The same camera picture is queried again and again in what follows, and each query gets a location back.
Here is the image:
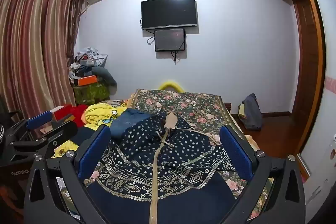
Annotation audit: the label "yellow ring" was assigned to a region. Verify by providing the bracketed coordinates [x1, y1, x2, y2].
[159, 79, 184, 93]

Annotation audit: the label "striped cloth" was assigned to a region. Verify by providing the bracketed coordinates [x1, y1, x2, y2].
[104, 99, 132, 109]

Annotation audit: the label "red and white box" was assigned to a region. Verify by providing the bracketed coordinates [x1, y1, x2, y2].
[51, 106, 65, 122]

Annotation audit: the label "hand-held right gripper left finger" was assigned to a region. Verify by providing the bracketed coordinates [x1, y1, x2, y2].
[24, 125, 112, 224]

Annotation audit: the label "black monitor cable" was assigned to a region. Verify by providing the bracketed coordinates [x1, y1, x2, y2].
[170, 50, 185, 65]

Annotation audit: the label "yellow printed garment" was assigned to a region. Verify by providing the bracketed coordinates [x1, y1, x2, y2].
[51, 103, 130, 159]

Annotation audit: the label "striped pink curtain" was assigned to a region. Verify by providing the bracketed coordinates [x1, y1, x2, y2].
[0, 0, 85, 126]

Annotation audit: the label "blue jeans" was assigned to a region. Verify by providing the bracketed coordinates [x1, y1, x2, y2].
[110, 108, 151, 139]

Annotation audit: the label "orange box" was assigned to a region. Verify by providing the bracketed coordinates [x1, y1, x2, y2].
[78, 76, 99, 86]

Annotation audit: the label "floral bedspread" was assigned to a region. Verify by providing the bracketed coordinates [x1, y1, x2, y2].
[84, 89, 273, 220]

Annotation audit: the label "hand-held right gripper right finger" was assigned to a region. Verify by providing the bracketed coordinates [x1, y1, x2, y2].
[219, 125, 307, 224]

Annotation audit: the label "small black wall monitor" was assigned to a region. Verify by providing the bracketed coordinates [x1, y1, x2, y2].
[154, 28, 186, 52]

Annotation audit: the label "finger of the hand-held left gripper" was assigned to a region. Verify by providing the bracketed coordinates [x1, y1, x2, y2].
[8, 110, 53, 141]
[10, 120, 78, 159]

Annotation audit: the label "wooden door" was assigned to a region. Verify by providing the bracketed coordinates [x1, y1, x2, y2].
[288, 0, 326, 157]

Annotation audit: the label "red garment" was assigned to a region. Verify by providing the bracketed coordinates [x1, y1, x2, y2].
[63, 104, 89, 128]

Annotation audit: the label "grey bag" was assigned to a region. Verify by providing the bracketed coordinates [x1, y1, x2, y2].
[241, 93, 263, 131]

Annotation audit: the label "pile of assorted clothes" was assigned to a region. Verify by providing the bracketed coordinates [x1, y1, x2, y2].
[69, 47, 109, 83]

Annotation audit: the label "black wall television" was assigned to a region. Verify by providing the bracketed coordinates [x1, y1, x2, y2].
[141, 0, 198, 31]

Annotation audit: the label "beige fabric belt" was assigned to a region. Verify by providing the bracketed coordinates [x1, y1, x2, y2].
[149, 111, 221, 224]

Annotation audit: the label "green cloth-covered cabinet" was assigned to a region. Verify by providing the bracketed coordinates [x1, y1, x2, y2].
[73, 82, 110, 105]

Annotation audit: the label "navy patterned dress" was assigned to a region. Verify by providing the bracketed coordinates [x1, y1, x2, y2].
[84, 112, 237, 224]

